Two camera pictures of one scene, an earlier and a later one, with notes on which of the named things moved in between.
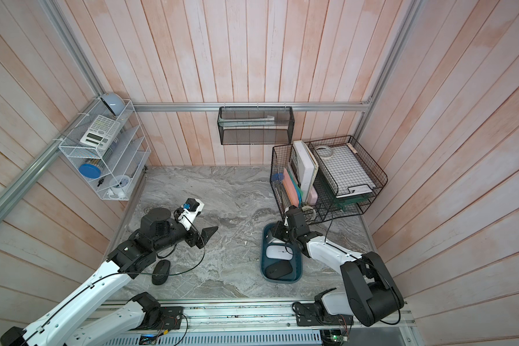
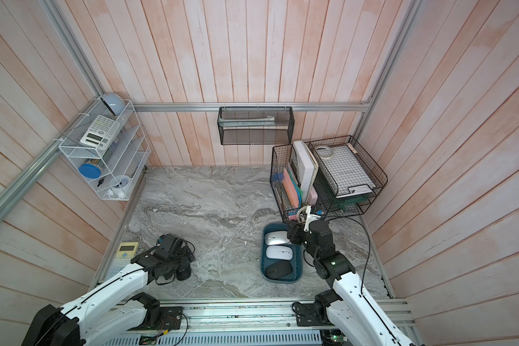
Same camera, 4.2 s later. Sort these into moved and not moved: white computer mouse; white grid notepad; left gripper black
Moved: left gripper black
Not moved: white computer mouse; white grid notepad
